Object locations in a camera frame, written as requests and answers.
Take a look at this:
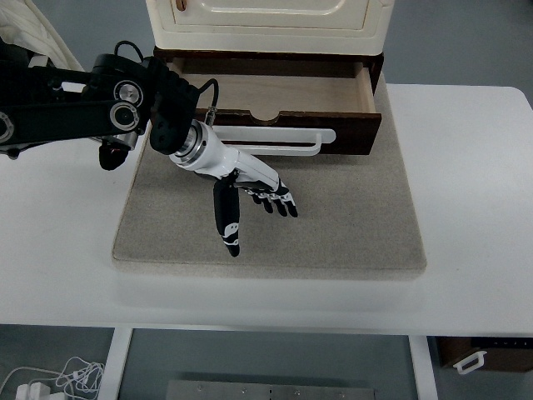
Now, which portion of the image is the dark wooden drawer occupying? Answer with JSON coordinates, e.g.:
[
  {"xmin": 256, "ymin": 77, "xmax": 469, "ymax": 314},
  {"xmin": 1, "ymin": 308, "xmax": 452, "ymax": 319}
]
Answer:
[{"xmin": 166, "ymin": 52, "xmax": 383, "ymax": 155}]

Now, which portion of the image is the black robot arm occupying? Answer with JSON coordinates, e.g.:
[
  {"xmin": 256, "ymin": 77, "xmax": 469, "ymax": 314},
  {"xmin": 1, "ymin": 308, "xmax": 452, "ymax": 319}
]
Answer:
[{"xmin": 1, "ymin": 53, "xmax": 219, "ymax": 170}]

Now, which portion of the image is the beige felt mat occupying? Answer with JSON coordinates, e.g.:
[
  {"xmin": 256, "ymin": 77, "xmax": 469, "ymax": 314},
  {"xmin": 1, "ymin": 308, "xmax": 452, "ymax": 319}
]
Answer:
[{"xmin": 112, "ymin": 82, "xmax": 426, "ymax": 280}]

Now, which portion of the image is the white table leg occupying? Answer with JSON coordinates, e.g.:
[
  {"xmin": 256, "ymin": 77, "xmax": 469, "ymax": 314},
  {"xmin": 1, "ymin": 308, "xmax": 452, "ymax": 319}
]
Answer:
[
  {"xmin": 97, "ymin": 327, "xmax": 133, "ymax": 400},
  {"xmin": 408, "ymin": 335, "xmax": 438, "ymax": 400}
]

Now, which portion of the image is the white drawer handle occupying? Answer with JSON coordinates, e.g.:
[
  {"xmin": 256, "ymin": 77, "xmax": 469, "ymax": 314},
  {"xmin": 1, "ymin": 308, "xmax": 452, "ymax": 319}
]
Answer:
[{"xmin": 213, "ymin": 126, "xmax": 336, "ymax": 157}]

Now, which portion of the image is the white table leg right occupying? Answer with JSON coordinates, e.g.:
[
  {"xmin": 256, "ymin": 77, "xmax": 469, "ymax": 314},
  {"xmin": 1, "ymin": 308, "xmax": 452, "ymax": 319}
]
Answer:
[{"xmin": 408, "ymin": 335, "xmax": 438, "ymax": 400}]

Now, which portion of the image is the white cable bundle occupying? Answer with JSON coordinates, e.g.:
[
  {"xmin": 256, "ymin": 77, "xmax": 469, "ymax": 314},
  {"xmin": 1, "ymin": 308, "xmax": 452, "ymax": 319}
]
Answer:
[{"xmin": 0, "ymin": 355, "xmax": 106, "ymax": 400}]

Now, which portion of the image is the cream padded cloth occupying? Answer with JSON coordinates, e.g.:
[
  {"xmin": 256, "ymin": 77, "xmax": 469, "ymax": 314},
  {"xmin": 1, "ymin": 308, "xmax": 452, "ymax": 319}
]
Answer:
[{"xmin": 1, "ymin": 1, "xmax": 84, "ymax": 72}]

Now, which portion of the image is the white table leg left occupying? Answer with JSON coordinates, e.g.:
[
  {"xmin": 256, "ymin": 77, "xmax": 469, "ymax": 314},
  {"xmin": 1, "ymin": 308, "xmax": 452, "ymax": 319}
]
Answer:
[{"xmin": 97, "ymin": 327, "xmax": 133, "ymax": 400}]

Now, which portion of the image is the dark wooden cabinet base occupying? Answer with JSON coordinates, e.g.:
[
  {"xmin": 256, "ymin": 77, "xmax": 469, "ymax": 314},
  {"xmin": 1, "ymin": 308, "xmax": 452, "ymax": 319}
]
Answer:
[{"xmin": 141, "ymin": 49, "xmax": 384, "ymax": 112}]

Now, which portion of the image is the white power adapter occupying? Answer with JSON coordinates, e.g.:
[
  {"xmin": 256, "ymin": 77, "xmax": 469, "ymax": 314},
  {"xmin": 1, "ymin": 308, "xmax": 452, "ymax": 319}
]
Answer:
[{"xmin": 15, "ymin": 382, "xmax": 51, "ymax": 400}]

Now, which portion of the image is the brown box on floor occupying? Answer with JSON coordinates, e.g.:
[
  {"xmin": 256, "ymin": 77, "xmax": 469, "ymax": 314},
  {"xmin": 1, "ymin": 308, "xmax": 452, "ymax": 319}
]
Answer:
[{"xmin": 436, "ymin": 337, "xmax": 532, "ymax": 373}]

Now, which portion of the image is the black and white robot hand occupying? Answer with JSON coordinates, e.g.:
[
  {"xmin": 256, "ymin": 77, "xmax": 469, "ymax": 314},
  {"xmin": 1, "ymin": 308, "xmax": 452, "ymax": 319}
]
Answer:
[{"xmin": 170, "ymin": 121, "xmax": 298, "ymax": 257}]

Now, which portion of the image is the white handle on box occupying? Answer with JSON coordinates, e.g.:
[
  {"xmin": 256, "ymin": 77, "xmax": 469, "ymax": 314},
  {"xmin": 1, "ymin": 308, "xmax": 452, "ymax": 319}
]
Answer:
[{"xmin": 452, "ymin": 350, "xmax": 487, "ymax": 375}]

